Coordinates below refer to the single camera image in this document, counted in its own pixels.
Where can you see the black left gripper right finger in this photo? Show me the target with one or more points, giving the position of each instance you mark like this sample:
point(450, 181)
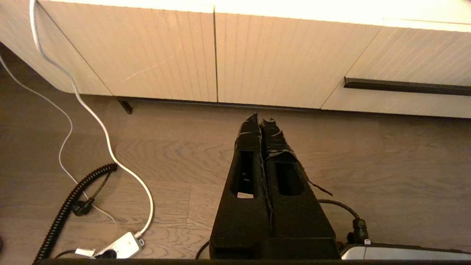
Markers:
point(301, 221)

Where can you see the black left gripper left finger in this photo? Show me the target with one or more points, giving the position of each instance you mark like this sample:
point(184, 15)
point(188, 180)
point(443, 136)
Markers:
point(246, 221)

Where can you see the white low cabinet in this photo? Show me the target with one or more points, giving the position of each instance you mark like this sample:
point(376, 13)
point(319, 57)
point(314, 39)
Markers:
point(147, 55)

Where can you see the white black left wrist device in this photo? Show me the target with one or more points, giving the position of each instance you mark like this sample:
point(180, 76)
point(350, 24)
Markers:
point(404, 253)

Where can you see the white power strip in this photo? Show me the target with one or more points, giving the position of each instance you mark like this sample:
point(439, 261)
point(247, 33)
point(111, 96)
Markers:
point(123, 246)

